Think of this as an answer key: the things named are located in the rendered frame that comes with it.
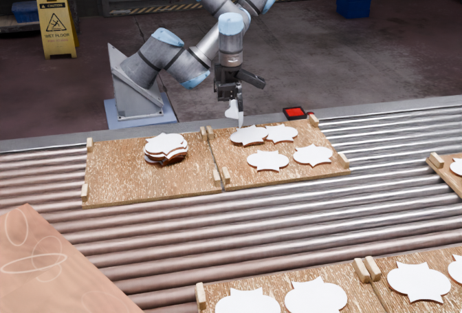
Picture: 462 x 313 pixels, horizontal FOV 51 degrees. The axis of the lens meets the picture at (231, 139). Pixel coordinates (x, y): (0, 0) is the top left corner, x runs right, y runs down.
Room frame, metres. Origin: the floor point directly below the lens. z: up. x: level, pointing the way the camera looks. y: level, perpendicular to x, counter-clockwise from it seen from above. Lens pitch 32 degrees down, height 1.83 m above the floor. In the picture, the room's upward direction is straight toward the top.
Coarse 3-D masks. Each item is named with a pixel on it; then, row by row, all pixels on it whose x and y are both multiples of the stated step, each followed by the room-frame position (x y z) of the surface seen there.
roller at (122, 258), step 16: (432, 208) 1.09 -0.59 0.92; (448, 208) 1.09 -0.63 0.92; (320, 224) 1.02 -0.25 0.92; (336, 224) 1.02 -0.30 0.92; (352, 224) 1.02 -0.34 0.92; (368, 224) 1.03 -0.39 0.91; (384, 224) 1.04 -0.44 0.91; (208, 240) 0.96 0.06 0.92; (224, 240) 0.96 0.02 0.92; (240, 240) 0.96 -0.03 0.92; (256, 240) 0.96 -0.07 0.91; (272, 240) 0.97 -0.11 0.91; (288, 240) 0.98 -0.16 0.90; (96, 256) 0.90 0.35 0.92; (112, 256) 0.90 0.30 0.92; (128, 256) 0.90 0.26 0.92; (144, 256) 0.90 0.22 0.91; (160, 256) 0.91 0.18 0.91; (176, 256) 0.92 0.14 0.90
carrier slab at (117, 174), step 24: (96, 144) 1.41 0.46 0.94; (120, 144) 1.41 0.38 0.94; (144, 144) 1.41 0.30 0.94; (192, 144) 1.41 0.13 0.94; (96, 168) 1.27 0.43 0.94; (120, 168) 1.27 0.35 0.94; (144, 168) 1.27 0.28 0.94; (168, 168) 1.27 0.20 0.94; (192, 168) 1.27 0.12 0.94; (96, 192) 1.14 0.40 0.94; (120, 192) 1.14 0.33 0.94; (144, 192) 1.14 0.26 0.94; (168, 192) 1.14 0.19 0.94; (192, 192) 1.14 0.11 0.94; (216, 192) 1.16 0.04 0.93
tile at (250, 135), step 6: (252, 126) 1.50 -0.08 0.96; (234, 132) 1.47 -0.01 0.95; (240, 132) 1.47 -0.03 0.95; (246, 132) 1.46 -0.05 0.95; (252, 132) 1.46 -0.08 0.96; (258, 132) 1.46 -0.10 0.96; (264, 132) 1.45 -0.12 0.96; (234, 138) 1.43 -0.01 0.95; (240, 138) 1.43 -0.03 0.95; (246, 138) 1.42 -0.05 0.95; (252, 138) 1.42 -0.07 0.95; (258, 138) 1.42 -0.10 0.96; (264, 138) 1.43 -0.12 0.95; (246, 144) 1.39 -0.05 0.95
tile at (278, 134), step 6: (276, 126) 1.52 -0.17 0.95; (282, 126) 1.52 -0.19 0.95; (270, 132) 1.47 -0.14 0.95; (276, 132) 1.47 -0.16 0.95; (282, 132) 1.47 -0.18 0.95; (288, 132) 1.47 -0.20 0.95; (294, 132) 1.47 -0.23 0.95; (270, 138) 1.43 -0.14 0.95; (276, 138) 1.43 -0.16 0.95; (282, 138) 1.43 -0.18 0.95; (288, 138) 1.43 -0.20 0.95; (294, 138) 1.45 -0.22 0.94
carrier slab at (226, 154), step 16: (224, 128) 1.52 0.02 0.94; (240, 128) 1.52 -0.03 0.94; (304, 128) 1.52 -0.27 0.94; (224, 144) 1.41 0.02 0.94; (240, 144) 1.41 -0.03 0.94; (256, 144) 1.41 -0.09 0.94; (272, 144) 1.41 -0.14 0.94; (288, 144) 1.41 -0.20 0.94; (304, 144) 1.41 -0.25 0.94; (320, 144) 1.41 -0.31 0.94; (224, 160) 1.31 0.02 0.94; (240, 160) 1.31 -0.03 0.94; (336, 160) 1.31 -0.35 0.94; (240, 176) 1.22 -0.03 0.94; (256, 176) 1.23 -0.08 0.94; (272, 176) 1.23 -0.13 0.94; (288, 176) 1.23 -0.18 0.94; (304, 176) 1.23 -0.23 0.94; (320, 176) 1.24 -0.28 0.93
